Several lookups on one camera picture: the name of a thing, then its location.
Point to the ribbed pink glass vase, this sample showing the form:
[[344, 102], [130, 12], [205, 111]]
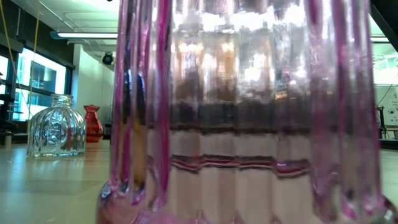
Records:
[[248, 93]]

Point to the squat clear glass vase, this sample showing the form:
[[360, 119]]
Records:
[[56, 130]]

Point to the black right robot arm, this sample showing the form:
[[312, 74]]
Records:
[[388, 18]]

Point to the small red glass vase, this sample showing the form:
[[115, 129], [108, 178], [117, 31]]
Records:
[[92, 127]]

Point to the ceiling light strip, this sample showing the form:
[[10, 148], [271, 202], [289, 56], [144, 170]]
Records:
[[87, 35]]

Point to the white poster board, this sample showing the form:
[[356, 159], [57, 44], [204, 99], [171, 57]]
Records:
[[390, 109]]

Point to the round security camera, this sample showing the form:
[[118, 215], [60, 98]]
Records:
[[108, 59]]

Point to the window with dark frame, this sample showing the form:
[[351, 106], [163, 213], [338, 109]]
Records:
[[40, 84]]

